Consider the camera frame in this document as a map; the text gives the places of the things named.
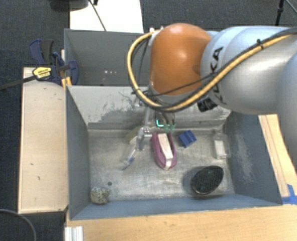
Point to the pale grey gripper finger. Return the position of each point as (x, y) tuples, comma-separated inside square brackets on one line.
[(144, 140), (132, 153)]

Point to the olive yellow flat object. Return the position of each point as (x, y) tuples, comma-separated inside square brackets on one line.
[(132, 135)]

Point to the purple and white oblong object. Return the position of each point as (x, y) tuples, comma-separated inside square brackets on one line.
[(164, 149)]

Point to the grey metal bin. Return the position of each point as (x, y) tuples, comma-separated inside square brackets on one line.
[(143, 182)]

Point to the blue ridged block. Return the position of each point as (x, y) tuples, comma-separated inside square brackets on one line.
[(187, 138)]

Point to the speckled beige stone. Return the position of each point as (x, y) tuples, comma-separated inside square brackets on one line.
[(99, 195)]

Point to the clear glass bottle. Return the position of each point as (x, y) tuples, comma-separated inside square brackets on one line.
[(221, 145)]

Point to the pale wood board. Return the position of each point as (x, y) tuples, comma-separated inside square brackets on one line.
[(44, 147)]

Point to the black cylinder on white bracket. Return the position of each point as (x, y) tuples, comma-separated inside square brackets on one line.
[(206, 104)]

